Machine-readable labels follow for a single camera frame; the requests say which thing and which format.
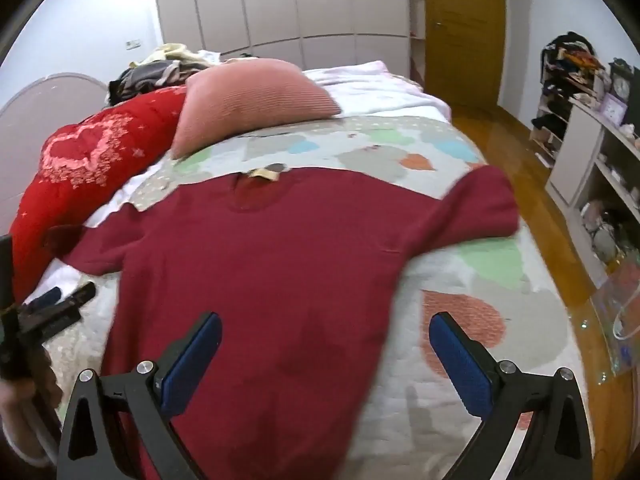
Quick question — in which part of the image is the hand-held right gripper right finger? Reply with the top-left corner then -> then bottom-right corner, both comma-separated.
429,311 -> 593,480

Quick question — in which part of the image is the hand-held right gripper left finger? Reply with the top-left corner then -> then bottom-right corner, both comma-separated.
59,311 -> 223,480

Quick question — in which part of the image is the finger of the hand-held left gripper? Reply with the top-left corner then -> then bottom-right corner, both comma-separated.
27,286 -> 64,312
61,281 -> 97,311

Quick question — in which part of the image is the dark red sweater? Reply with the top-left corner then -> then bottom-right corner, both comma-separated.
62,165 -> 521,480

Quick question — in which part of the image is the person's left forearm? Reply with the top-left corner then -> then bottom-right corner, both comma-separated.
0,350 -> 63,468

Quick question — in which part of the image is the pile of dark clothes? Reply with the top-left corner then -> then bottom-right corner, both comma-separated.
539,32 -> 608,96

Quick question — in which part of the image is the white bed sheet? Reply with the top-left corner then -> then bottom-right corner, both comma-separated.
45,170 -> 168,301

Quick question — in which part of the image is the red quilt with pink print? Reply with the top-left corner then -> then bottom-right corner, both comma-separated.
9,86 -> 188,306

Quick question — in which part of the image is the clear plastic bag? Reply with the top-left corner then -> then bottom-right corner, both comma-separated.
590,259 -> 640,377

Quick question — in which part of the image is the patchwork quilt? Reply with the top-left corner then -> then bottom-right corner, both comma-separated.
42,115 -> 596,480

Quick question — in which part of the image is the white shelf unit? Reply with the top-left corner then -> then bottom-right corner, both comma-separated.
545,92 -> 640,291

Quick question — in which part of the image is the shoe rack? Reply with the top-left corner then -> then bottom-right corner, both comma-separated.
530,76 -> 576,168

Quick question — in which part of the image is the cream garment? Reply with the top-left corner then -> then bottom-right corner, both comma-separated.
131,42 -> 223,67

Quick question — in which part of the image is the pink ribbed pillow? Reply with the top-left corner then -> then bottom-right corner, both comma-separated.
170,58 -> 343,160

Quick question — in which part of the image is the pale pink blanket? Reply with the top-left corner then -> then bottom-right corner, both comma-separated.
302,60 -> 453,123

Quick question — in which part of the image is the purple card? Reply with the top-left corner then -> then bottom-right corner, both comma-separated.
602,97 -> 627,124

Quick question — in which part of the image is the table clock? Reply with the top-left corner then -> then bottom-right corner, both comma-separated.
611,74 -> 633,102

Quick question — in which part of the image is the wooden door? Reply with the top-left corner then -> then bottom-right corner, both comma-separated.
422,0 -> 508,108

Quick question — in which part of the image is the narrow open shelf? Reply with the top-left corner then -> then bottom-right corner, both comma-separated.
406,0 -> 427,85

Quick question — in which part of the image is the pale wardrobe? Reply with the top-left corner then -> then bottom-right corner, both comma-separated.
152,0 -> 412,68

